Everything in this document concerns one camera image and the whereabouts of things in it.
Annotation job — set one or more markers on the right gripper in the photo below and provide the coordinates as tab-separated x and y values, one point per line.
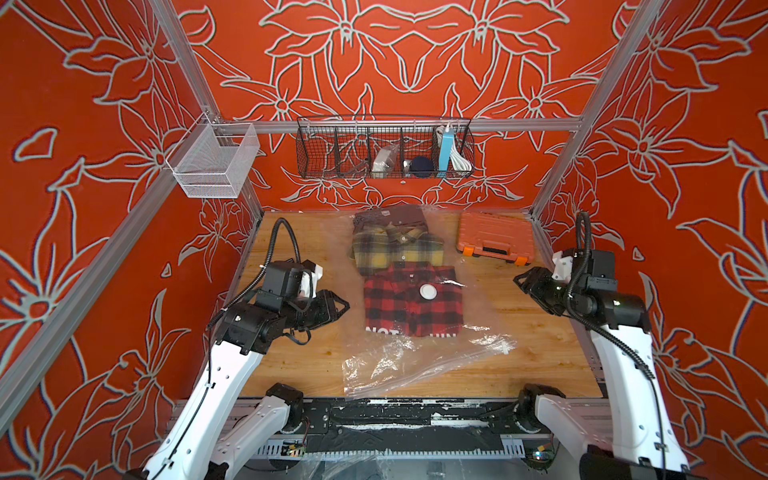
533	282

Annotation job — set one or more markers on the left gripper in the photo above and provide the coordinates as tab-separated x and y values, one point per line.
330	308

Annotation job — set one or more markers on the red black plaid shirt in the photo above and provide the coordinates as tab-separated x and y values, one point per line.
393	305

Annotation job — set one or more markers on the clear plastic vacuum bag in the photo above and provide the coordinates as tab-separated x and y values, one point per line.
377	364

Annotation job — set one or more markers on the yellow green plaid shirt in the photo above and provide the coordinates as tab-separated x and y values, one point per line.
376	249

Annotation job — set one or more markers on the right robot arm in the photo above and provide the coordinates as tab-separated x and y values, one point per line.
582	287

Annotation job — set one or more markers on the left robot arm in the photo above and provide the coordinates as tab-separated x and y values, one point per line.
283	301

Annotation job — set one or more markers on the white vacuum bag valve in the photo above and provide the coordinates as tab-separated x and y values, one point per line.
428	292

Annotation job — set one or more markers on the orange plastic tool case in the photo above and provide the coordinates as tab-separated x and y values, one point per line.
496	236

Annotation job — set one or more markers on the grey packet in basket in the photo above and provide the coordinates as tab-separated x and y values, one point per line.
384	162

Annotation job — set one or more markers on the dark blue round object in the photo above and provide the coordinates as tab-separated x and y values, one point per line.
421	167

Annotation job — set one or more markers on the light blue box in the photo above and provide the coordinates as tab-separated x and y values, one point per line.
445	138

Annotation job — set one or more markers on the black wire wall basket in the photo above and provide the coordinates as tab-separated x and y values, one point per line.
344	147

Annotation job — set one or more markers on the white wire wall basket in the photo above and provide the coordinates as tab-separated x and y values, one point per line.
214	160

